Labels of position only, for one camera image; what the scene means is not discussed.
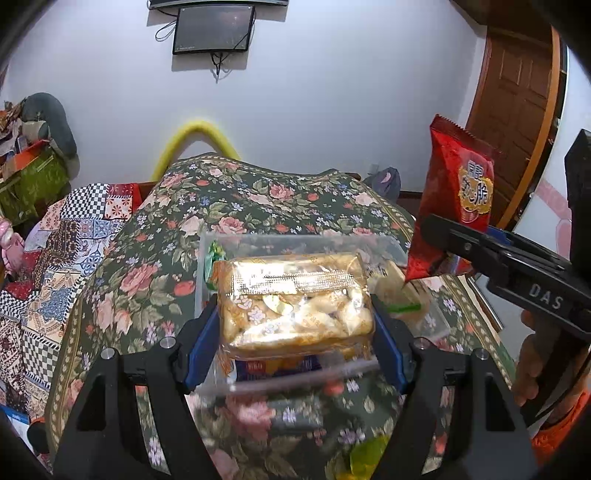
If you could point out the person's right forearm orange sleeve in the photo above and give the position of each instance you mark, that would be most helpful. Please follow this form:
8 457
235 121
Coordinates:
568 429

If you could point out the white blue cardboard box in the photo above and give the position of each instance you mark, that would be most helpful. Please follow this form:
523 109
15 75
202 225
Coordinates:
16 422

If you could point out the pile of patterned clothes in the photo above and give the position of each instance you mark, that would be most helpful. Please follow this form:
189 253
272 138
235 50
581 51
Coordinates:
11 124

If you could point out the yellow green snack packet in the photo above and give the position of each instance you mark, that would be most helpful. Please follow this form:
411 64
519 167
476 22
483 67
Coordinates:
367 459

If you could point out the black wall television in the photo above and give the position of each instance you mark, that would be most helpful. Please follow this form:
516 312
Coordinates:
217 2

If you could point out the clear rice cracker pack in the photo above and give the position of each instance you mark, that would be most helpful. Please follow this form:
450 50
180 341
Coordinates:
295 304

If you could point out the grey plush pillow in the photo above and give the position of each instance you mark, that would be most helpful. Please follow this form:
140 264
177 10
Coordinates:
51 120

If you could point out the blue chip bag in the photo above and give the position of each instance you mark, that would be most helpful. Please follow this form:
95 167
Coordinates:
286 365

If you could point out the small black wall monitor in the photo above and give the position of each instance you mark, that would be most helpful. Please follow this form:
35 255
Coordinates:
213 30

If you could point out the pink heart stickers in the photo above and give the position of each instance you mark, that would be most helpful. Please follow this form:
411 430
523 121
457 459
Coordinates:
556 217

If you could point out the person's right hand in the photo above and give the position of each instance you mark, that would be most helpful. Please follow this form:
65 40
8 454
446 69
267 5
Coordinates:
526 360

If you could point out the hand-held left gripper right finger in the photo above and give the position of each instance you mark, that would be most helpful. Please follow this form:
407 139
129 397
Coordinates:
390 350

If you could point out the patchwork quilt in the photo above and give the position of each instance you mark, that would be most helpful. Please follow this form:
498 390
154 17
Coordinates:
51 277

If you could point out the grey pink backpack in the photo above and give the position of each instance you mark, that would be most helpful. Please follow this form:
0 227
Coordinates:
383 182

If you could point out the white wardrobe sliding door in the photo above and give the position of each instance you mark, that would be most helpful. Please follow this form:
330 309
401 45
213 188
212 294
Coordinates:
549 203

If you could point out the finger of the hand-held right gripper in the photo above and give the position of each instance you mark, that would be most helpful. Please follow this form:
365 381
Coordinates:
455 240
502 236

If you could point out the green patterned bag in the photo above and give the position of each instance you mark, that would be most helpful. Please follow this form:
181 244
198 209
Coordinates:
32 189

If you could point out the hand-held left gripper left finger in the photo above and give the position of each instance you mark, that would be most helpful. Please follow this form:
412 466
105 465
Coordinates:
207 341

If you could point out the beige cake pack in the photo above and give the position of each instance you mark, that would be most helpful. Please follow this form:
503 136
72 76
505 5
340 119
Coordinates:
397 281

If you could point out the clear plastic container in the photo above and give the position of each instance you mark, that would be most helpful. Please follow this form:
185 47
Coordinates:
300 240

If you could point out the yellow foam tube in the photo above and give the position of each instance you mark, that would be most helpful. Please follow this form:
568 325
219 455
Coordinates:
194 131

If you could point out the brown wooden door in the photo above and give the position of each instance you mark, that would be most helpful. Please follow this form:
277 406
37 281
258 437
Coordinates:
512 120

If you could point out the pink plush toy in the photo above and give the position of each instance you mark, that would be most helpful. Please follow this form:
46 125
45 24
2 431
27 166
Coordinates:
9 244

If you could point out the green white snack packet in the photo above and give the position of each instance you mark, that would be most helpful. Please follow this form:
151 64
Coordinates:
216 265

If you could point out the orange cardboard box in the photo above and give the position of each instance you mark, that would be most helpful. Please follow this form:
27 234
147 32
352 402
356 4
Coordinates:
30 154

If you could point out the red snack bag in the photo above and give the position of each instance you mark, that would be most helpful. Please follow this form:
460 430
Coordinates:
457 184

